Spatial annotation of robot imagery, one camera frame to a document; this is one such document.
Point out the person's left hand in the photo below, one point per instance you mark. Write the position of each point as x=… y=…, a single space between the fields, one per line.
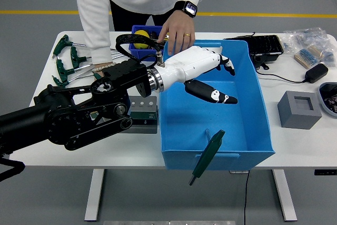
x=179 y=30

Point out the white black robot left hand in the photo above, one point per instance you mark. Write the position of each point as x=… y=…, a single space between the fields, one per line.
x=192 y=63

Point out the grey green hex key holder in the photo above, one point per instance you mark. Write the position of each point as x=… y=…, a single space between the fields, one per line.
x=146 y=107

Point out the light blue plastic box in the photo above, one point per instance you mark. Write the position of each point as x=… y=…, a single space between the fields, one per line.
x=237 y=130

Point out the person's right forearm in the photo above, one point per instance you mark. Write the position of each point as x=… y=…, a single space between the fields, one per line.
x=97 y=40

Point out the black smartwatch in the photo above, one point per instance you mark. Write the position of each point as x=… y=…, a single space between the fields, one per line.
x=190 y=8

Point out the black round part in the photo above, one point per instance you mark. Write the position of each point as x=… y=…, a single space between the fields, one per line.
x=153 y=34

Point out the dark blue plastic bin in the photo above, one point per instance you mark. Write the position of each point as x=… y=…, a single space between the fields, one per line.
x=147 y=28

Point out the yellow lemon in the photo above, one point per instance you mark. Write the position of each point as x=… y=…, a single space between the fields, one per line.
x=142 y=46

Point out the black flat case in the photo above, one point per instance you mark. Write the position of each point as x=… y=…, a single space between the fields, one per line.
x=271 y=46

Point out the grey cube with recess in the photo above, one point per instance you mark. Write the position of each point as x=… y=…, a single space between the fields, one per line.
x=289 y=114

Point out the beige component strip pack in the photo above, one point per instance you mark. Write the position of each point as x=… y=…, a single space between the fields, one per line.
x=309 y=57

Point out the clear bag of blue parts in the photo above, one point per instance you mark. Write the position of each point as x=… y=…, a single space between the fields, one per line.
x=310 y=36
x=330 y=56

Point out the black power adapter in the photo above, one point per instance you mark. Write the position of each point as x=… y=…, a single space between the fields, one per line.
x=316 y=73

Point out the round grey tray with parts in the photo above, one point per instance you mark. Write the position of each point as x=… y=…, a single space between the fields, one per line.
x=330 y=90

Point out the white table leg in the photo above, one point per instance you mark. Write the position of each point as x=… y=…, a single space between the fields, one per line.
x=285 y=196
x=93 y=196

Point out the black table control panel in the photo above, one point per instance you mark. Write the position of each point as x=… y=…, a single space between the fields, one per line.
x=325 y=172

